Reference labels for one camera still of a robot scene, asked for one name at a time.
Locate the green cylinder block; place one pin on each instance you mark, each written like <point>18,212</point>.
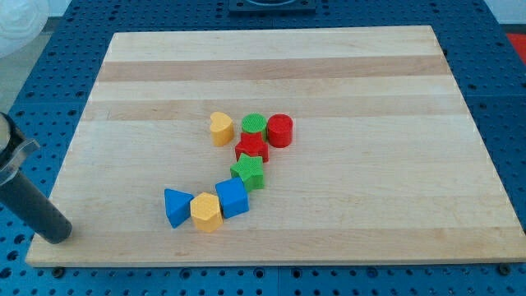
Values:
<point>254,123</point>

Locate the light wooden board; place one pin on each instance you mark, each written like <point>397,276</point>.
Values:
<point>386,165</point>

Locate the red star block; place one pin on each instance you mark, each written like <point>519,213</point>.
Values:
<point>252,144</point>

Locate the green star block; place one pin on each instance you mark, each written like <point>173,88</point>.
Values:
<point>250,170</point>

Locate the red cylinder block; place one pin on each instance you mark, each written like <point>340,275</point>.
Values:
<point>280,130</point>

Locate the yellow heart block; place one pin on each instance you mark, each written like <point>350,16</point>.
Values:
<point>221,128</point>

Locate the blue cube block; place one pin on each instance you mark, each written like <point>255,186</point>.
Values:
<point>233,197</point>

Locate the yellow hexagon block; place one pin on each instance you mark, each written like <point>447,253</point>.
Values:
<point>206,213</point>

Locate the blue triangle block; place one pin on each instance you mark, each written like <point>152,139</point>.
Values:
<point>177,206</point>

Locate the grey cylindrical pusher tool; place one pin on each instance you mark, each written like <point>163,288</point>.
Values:
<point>19,194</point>

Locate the white round object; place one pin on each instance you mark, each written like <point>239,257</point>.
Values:
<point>21,22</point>

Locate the red object at edge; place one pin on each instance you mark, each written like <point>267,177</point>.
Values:
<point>518,41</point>

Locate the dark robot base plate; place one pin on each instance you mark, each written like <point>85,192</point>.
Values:
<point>271,6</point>

